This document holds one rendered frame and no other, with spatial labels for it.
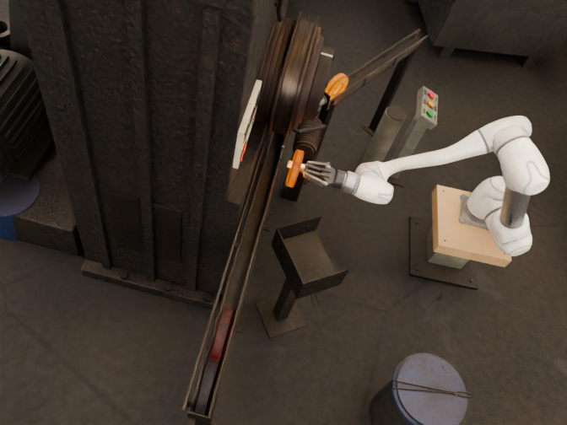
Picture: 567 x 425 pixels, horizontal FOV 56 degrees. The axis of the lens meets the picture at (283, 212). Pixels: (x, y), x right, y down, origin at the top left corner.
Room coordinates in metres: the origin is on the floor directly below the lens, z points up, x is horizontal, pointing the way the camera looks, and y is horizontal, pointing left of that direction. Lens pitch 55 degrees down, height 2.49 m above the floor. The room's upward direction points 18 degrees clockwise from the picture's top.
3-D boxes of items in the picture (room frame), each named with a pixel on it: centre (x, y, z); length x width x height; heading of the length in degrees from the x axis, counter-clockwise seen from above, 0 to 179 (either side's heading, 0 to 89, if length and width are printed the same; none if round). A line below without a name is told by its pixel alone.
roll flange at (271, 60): (1.60, 0.20, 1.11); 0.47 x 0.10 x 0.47; 3
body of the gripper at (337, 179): (1.41, -0.15, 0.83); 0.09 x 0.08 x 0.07; 93
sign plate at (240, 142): (1.26, 0.21, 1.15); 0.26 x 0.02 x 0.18; 3
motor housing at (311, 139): (1.94, 0.00, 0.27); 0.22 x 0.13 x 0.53; 3
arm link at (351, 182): (1.42, -0.22, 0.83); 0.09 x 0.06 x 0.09; 3
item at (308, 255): (1.13, -0.15, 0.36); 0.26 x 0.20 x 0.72; 38
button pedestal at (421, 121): (2.32, -0.58, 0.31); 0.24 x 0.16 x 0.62; 3
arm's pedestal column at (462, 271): (1.83, -0.95, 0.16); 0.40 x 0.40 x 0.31; 6
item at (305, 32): (1.60, 0.12, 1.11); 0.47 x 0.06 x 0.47; 3
